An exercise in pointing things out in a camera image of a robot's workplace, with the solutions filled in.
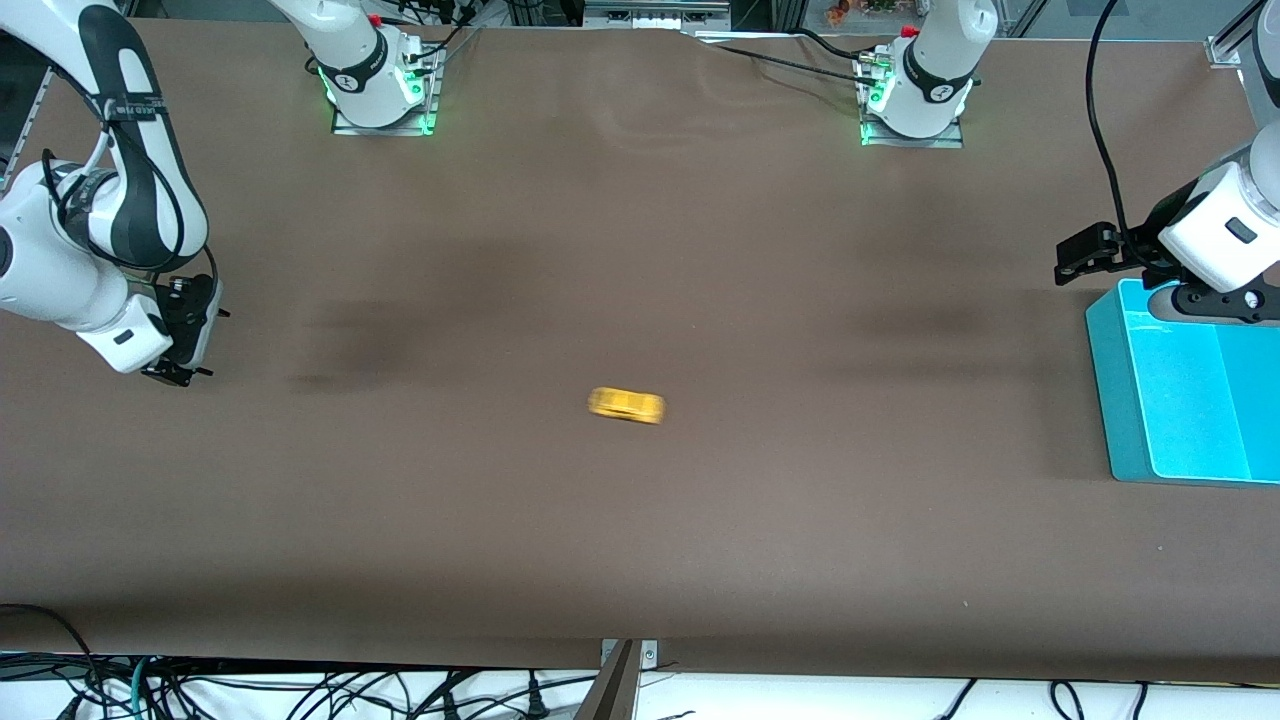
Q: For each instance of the brown angled beam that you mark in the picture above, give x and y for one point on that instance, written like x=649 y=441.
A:
x=610 y=695

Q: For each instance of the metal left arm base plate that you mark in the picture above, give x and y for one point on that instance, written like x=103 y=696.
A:
x=955 y=135

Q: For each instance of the aluminium corner bracket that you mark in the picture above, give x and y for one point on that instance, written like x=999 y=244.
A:
x=1225 y=48

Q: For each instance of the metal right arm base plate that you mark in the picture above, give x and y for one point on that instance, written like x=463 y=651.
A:
x=428 y=95

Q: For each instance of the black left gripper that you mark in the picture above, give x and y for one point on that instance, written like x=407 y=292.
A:
x=1137 y=250

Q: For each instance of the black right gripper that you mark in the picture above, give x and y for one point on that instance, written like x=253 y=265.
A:
x=187 y=318

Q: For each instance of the brown table cover mat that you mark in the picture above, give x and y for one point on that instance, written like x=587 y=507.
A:
x=640 y=550

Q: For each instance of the grey metal bracket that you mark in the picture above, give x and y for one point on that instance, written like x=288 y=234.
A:
x=650 y=655

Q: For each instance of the grey power strip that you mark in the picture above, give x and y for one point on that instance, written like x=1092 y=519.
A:
x=655 y=15

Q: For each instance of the yellow beetle toy car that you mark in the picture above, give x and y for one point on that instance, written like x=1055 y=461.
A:
x=626 y=405

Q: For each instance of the teal plastic storage bin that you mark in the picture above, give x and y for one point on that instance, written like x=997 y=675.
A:
x=1180 y=400

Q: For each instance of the perforated aluminium rail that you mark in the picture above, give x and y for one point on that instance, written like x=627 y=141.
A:
x=30 y=110

